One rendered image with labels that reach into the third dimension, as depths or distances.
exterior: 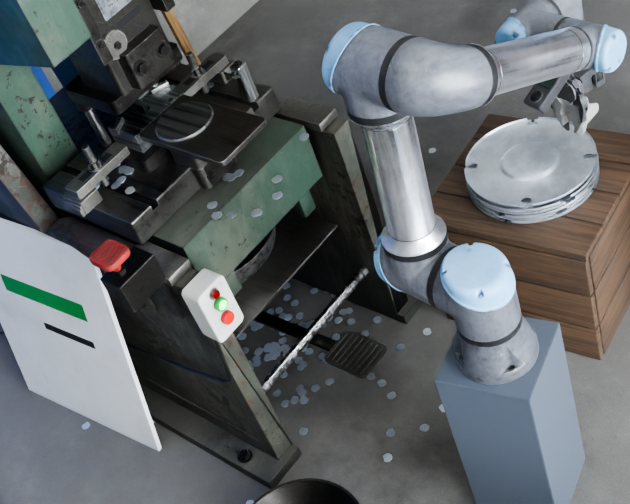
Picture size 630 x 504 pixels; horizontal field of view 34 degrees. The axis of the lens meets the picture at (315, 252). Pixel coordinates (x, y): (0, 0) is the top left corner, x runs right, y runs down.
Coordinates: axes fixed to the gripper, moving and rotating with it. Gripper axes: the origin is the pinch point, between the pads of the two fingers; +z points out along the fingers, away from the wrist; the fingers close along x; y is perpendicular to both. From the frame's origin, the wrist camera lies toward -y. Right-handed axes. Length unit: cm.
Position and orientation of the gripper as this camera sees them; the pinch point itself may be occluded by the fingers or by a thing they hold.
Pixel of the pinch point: (570, 130)
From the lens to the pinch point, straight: 213.5
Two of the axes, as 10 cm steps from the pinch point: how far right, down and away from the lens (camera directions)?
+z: 2.9, 6.8, 6.7
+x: -5.7, -4.4, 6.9
